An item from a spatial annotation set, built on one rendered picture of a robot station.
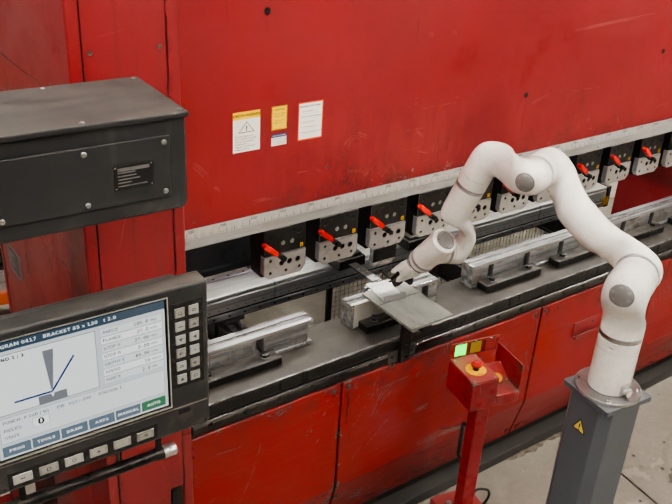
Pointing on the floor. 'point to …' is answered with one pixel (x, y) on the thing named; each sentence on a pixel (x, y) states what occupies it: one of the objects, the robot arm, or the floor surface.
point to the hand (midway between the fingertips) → (397, 280)
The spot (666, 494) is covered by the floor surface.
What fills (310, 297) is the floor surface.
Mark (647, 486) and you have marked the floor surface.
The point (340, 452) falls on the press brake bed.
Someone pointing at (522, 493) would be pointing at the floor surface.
